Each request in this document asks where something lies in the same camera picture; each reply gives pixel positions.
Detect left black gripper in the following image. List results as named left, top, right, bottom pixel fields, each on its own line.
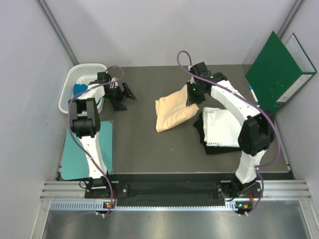
left=103, top=82, right=137, bottom=111

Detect black t shirt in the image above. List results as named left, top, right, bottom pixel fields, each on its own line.
left=193, top=113, right=241, bottom=155

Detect peach yellow t shirt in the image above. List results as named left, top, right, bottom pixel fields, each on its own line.
left=155, top=85, right=199, bottom=132

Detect white t shirt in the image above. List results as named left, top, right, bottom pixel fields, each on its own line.
left=202, top=107, right=241, bottom=148

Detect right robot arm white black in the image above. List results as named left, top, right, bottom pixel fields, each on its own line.
left=186, top=62, right=274, bottom=197

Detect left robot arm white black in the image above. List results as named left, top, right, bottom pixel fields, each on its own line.
left=68, top=71, right=137, bottom=198

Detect white plastic basket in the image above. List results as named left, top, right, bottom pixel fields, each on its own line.
left=58, top=63, right=107, bottom=114

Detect blue crumpled t shirt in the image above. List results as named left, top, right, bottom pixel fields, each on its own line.
left=73, top=84, right=105, bottom=105

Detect white blue marker pen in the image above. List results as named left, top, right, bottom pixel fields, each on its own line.
left=249, top=85, right=260, bottom=107

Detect teal cutting board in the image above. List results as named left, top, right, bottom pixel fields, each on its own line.
left=61, top=121, right=113, bottom=180

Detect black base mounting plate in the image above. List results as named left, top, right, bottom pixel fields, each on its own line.
left=83, top=179, right=261, bottom=207

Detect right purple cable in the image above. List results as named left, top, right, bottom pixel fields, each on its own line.
left=176, top=50, right=282, bottom=215

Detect purple cable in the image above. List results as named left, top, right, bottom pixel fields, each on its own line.
left=67, top=65, right=125, bottom=216
left=176, top=50, right=282, bottom=215

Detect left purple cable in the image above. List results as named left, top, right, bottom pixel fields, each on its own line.
left=67, top=65, right=125, bottom=216

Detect green ring binder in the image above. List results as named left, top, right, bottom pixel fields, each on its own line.
left=245, top=32, right=317, bottom=113

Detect aluminium frame rail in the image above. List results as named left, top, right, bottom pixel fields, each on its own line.
left=40, top=180, right=312, bottom=211

